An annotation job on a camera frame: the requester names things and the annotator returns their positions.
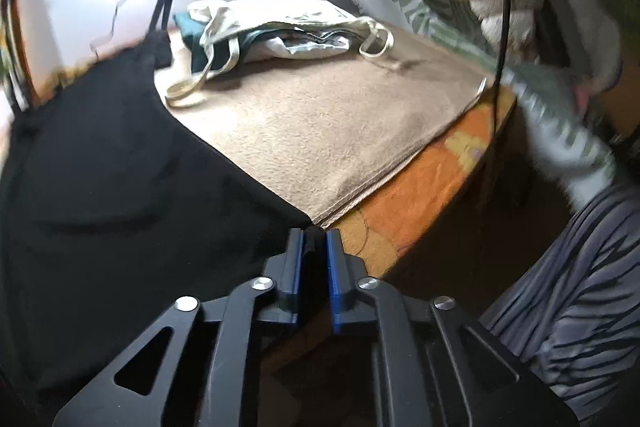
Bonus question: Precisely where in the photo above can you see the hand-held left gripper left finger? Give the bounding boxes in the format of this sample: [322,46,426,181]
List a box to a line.
[52,228,307,427]

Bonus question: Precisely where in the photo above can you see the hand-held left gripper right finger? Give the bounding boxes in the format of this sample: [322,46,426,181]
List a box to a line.
[326,228,581,427]

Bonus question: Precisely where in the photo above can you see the black garment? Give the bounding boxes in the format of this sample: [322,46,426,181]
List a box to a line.
[0,29,313,408]

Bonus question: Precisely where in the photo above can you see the cream tote bag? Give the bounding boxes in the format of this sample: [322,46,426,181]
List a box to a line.
[165,0,396,108]

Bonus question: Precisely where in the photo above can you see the orange floral bedsheet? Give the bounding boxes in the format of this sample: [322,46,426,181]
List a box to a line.
[320,97,518,288]

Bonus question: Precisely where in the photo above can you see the dark green cloth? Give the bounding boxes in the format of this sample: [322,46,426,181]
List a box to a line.
[172,12,211,75]

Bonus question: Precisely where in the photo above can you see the beige blanket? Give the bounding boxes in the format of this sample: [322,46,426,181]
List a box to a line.
[154,27,488,228]

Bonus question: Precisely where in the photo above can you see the black ring light cable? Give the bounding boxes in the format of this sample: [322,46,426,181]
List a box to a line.
[87,0,158,58]

